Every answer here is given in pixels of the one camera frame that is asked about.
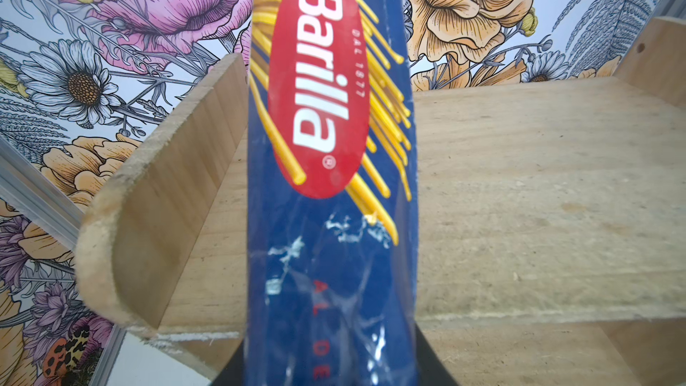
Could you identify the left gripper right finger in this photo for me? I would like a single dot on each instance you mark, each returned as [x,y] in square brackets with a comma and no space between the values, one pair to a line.
[431,371]

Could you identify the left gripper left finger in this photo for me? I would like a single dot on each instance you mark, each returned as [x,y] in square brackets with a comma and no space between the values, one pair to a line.
[233,373]

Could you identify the wooden two-tier shelf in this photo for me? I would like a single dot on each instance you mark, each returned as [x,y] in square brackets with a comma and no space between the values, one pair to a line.
[552,226]

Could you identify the blue Barilla spaghetti box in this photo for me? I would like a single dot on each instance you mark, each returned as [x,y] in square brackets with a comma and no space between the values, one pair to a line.
[333,229]

